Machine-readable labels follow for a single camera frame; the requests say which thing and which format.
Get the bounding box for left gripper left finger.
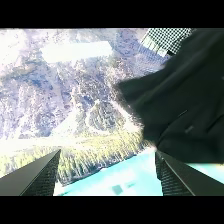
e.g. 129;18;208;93
0;148;62;197

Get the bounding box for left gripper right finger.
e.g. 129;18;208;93
154;149;224;197

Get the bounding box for black garment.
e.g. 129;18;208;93
114;28;224;165

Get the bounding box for checked shirt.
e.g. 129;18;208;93
138;28;196;58

